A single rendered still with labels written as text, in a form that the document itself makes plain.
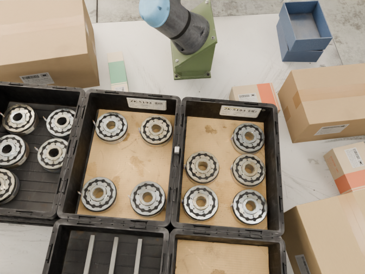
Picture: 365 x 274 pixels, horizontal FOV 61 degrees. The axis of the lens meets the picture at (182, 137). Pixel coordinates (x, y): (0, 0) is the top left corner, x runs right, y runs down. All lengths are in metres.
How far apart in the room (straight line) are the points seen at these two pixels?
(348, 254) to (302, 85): 0.56
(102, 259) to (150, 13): 0.75
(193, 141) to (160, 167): 0.14
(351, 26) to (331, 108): 1.69
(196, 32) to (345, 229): 0.77
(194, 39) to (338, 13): 1.86
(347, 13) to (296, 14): 1.40
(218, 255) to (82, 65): 0.79
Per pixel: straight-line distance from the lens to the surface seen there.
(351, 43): 2.70
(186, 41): 1.14
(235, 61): 1.37
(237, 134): 1.02
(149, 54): 1.37
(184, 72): 1.26
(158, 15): 1.06
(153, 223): 0.84
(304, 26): 1.49
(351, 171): 1.20
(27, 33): 1.27
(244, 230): 0.86
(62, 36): 1.22
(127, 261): 0.94
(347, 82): 1.26
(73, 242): 0.98
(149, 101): 1.00
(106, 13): 2.57
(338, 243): 0.97
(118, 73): 1.25
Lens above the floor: 1.76
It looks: 66 degrees down
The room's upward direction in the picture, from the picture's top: 5 degrees clockwise
